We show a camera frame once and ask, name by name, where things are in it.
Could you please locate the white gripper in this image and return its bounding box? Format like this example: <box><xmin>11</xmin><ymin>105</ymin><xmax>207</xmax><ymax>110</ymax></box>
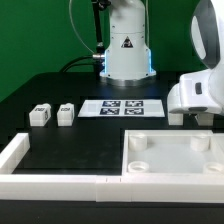
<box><xmin>167</xmin><ymin>69</ymin><xmax>224</xmax><ymax>114</ymax></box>

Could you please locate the white square table top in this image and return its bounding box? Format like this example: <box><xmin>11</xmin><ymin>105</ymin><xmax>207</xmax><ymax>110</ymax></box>
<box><xmin>122</xmin><ymin>130</ymin><xmax>224</xmax><ymax>175</ymax></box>

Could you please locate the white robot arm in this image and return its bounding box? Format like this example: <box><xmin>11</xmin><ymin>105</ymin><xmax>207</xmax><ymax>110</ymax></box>
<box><xmin>101</xmin><ymin>0</ymin><xmax>224</xmax><ymax>114</ymax></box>

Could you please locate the white marker sheet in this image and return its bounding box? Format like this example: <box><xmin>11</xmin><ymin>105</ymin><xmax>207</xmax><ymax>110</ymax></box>
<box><xmin>78</xmin><ymin>99</ymin><xmax>165</xmax><ymax>117</ymax></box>

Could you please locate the white U-shaped fence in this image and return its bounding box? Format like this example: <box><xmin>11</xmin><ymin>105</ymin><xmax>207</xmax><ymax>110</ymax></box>
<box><xmin>0</xmin><ymin>133</ymin><xmax>224</xmax><ymax>203</ymax></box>

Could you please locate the black cable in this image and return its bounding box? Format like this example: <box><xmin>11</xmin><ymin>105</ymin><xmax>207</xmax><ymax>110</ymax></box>
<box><xmin>59</xmin><ymin>55</ymin><xmax>101</xmax><ymax>74</ymax></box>

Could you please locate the grey thin cable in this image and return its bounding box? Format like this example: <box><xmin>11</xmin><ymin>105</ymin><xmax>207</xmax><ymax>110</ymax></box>
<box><xmin>68</xmin><ymin>0</ymin><xmax>98</xmax><ymax>55</ymax></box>

